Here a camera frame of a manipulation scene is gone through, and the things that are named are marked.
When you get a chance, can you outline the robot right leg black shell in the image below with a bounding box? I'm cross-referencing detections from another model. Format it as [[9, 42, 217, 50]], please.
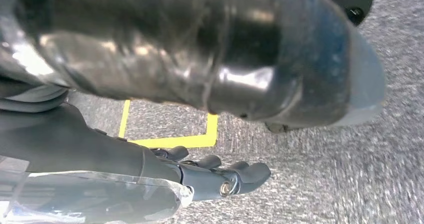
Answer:
[[0, 0, 387, 129]]

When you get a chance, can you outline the yellow floor tape marking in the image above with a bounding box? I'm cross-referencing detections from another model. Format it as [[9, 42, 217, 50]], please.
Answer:
[[118, 99, 220, 149]]

